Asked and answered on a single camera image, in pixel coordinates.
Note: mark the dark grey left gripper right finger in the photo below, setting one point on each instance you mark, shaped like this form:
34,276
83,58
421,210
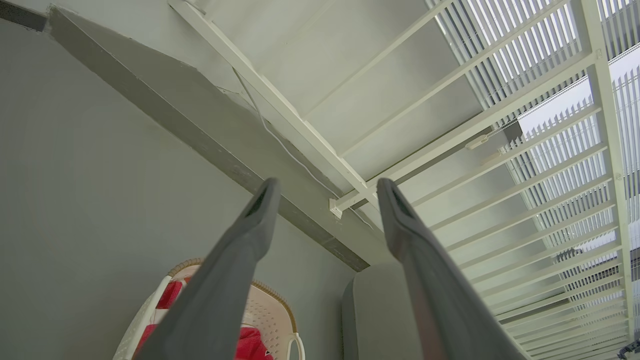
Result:
440,305

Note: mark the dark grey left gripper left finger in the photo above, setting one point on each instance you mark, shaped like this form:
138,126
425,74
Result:
225,290

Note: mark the cream plastic laundry basket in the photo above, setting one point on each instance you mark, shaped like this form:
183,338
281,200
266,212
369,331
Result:
270,315

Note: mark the red and white garment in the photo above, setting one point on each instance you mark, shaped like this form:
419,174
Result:
252,346

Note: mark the grey fabric sofa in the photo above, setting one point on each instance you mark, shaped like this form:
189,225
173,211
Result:
375,320

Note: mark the white metal railing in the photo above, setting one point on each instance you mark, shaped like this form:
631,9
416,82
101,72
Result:
310,131

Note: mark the white vertical window blinds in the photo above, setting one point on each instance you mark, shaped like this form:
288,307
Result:
545,35

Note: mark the black baseboard strip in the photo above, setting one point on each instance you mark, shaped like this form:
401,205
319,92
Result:
20,15

